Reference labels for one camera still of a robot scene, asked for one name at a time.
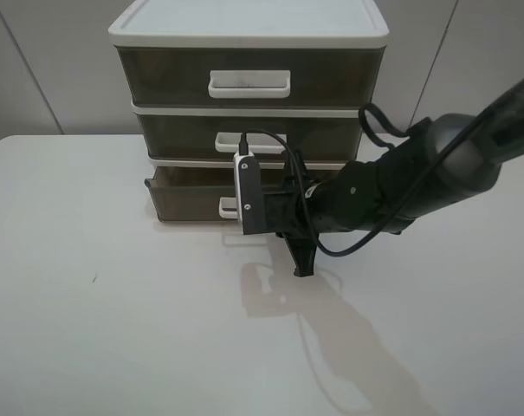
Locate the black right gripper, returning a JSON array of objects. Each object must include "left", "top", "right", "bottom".
[{"left": 263, "top": 150, "right": 320, "bottom": 277}]

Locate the dark bottom drawer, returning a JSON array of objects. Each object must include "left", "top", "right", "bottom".
[{"left": 144, "top": 165, "right": 346, "bottom": 223}]

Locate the dark drawer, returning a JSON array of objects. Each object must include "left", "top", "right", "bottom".
[
  {"left": 144, "top": 165, "right": 346, "bottom": 223},
  {"left": 138, "top": 114, "right": 361, "bottom": 162},
  {"left": 118, "top": 48, "right": 384, "bottom": 108}
]

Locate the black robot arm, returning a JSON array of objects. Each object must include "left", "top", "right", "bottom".
[{"left": 264, "top": 79, "right": 524, "bottom": 277}]

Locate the dark middle drawer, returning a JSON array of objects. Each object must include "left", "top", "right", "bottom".
[{"left": 138, "top": 114, "right": 361, "bottom": 162}]

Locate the dark top drawer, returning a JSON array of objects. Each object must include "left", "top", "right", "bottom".
[{"left": 118, "top": 48, "right": 384, "bottom": 108}]

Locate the black camera cable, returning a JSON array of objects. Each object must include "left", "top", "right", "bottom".
[{"left": 238, "top": 103, "right": 505, "bottom": 257}]

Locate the white drawer cabinet frame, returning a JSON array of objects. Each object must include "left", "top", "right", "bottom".
[{"left": 108, "top": 1, "right": 389, "bottom": 169}]

